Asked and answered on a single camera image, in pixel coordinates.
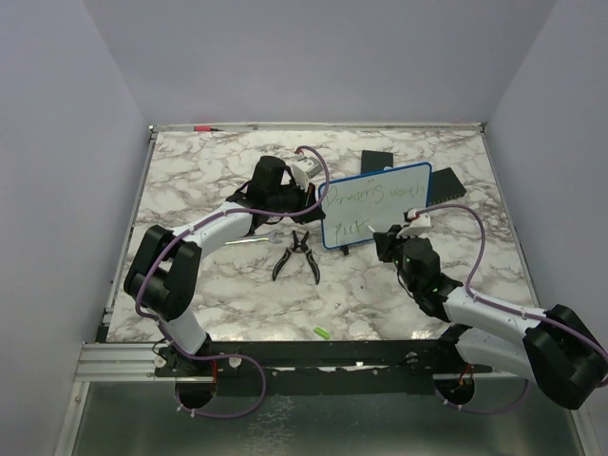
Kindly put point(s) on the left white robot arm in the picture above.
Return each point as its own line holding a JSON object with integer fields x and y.
{"x": 163, "y": 275}

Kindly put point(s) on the silver open end wrench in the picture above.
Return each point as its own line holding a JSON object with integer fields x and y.
{"x": 273, "y": 236}

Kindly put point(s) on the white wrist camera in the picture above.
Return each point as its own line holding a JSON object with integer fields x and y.
{"x": 304, "y": 170}
{"x": 415, "y": 225}

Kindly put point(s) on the red marker on rail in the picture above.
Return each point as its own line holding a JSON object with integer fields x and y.
{"x": 205, "y": 128}

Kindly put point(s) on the black network switch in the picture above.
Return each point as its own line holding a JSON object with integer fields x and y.
{"x": 444, "y": 186}

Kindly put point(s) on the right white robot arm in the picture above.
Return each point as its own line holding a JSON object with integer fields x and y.
{"x": 550, "y": 348}

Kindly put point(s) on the black flat box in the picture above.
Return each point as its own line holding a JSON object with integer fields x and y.
{"x": 375, "y": 161}

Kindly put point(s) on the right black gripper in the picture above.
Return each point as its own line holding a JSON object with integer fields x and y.
{"x": 385, "y": 244}

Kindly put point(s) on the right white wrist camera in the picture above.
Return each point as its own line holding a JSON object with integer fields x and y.
{"x": 415, "y": 225}

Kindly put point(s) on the green marker cap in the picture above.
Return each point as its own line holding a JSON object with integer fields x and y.
{"x": 322, "y": 333}

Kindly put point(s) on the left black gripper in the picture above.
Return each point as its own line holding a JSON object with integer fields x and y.
{"x": 306, "y": 198}

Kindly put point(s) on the black handled pliers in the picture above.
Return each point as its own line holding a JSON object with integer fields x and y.
{"x": 299, "y": 246}

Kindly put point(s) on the blue framed whiteboard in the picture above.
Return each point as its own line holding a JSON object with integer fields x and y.
{"x": 378, "y": 200}

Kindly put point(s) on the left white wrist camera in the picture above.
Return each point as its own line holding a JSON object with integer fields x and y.
{"x": 304, "y": 170}

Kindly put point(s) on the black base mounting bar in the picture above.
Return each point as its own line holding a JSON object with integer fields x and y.
{"x": 319, "y": 367}

